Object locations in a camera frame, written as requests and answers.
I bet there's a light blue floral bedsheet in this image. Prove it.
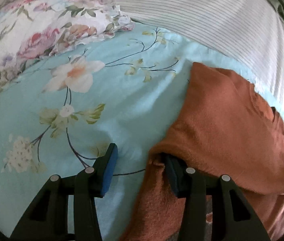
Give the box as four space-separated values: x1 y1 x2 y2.
0 23 254 240

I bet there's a white pink floral cloth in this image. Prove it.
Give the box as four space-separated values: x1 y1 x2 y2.
0 0 134 88

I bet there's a rust orange knit sweater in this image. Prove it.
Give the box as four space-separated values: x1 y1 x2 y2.
121 63 284 240

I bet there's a white striped pillow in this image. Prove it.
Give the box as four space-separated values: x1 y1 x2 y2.
115 0 284 116

